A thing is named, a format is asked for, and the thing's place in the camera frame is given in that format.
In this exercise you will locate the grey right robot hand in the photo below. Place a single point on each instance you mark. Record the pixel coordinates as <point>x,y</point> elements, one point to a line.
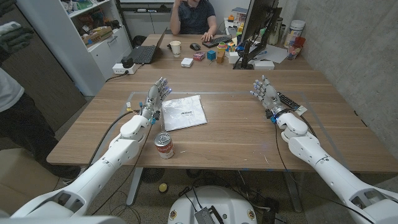
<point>270,96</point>

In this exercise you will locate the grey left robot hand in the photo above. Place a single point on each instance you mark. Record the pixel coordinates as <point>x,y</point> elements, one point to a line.
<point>154,99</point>

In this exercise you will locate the red and white soup can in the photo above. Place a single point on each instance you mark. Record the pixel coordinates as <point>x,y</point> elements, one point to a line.
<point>164,147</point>

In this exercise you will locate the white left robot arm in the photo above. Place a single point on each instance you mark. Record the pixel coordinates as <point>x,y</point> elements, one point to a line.
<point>118,152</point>

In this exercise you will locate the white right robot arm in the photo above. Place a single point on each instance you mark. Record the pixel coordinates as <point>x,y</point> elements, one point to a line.
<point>311,152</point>

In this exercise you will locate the clear plastic bag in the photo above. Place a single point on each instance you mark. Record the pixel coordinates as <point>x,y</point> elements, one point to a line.
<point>183,113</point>

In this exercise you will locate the black remote control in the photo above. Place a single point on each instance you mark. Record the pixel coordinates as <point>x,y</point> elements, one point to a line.
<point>287,100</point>

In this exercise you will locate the flat white box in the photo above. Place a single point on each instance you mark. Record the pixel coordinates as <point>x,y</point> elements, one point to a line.
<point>263,65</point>

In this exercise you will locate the white paper sheet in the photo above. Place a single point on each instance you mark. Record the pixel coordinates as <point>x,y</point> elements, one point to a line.
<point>275,53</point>

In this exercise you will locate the white power strip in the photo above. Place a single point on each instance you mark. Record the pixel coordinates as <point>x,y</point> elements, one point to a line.
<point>119,69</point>

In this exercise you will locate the black power adapter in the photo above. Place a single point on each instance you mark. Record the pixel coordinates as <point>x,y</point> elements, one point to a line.
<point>127,62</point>

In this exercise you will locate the black laptop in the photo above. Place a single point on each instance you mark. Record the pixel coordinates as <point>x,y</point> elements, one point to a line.
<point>143,54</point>

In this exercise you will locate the black monitor stand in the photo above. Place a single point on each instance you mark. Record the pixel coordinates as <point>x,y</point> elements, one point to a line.
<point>247,56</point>

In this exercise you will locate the small white square box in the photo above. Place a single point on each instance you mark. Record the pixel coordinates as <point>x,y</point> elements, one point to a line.
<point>186,62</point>

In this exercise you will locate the white cube box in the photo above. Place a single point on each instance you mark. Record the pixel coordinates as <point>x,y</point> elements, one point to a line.
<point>233,58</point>

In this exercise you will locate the white paper cup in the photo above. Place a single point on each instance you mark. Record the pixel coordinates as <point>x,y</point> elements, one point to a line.
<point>176,48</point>

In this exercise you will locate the red puzzle box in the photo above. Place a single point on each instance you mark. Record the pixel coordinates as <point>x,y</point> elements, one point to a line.
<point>199,56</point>

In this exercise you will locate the rubik's cube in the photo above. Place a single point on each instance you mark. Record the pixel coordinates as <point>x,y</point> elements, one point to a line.
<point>231,47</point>

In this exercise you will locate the wooden block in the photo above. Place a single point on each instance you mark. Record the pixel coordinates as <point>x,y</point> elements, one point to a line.
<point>220,58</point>

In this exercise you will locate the black computer mouse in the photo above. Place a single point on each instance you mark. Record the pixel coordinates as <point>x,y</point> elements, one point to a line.
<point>195,46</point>

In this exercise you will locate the white canister with label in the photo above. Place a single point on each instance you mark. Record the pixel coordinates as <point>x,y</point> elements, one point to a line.
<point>294,31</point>

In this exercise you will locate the colourful stacking toy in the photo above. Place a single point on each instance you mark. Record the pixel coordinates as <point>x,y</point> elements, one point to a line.
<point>221,46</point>

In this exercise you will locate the blue cube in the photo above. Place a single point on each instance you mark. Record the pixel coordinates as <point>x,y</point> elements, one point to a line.
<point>211,55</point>

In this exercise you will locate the black round floor fan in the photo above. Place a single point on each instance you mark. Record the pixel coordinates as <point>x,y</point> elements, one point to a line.
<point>152,175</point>

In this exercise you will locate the black keyboard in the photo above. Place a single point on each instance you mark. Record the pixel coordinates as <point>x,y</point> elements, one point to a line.
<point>217,41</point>

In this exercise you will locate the black computer monitor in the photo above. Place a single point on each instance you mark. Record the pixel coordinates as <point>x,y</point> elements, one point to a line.
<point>258,17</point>

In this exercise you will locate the cardboard box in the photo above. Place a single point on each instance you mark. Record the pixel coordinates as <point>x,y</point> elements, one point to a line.
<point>98,35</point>

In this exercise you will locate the yellow ball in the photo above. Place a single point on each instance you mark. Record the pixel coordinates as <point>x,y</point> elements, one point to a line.
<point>163,187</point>

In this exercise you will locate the grey table leg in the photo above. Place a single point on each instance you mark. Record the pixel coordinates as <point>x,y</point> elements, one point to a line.
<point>134,186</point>
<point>293,193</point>

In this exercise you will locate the seated person in dark shirt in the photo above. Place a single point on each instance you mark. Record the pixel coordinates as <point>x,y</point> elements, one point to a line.
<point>194,18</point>

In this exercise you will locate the white shelf cabinet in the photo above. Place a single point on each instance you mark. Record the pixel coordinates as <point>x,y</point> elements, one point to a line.
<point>71,46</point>

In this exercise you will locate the white robot torso base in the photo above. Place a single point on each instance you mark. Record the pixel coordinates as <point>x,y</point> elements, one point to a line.
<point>213,205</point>

